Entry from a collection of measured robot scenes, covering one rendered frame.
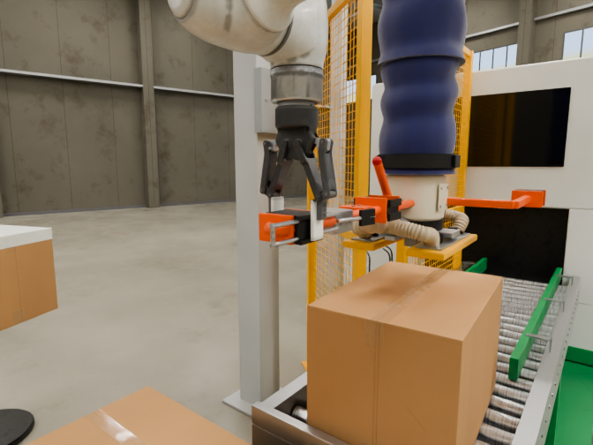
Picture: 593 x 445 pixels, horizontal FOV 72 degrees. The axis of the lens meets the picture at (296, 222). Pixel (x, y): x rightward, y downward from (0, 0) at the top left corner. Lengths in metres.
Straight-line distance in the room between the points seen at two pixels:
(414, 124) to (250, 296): 1.37
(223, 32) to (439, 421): 0.91
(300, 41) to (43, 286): 1.85
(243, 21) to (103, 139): 12.19
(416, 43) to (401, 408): 0.91
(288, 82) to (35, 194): 11.90
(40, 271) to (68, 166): 10.35
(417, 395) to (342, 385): 0.20
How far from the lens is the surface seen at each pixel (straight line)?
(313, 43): 0.70
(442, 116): 1.19
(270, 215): 0.70
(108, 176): 12.72
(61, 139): 12.53
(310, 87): 0.70
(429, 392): 1.06
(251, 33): 0.59
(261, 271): 2.13
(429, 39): 1.19
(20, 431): 2.61
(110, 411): 1.55
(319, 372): 1.18
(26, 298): 2.23
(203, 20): 0.58
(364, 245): 1.15
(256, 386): 2.38
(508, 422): 1.54
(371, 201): 0.99
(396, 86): 1.20
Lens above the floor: 1.33
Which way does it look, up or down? 8 degrees down
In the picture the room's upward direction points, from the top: straight up
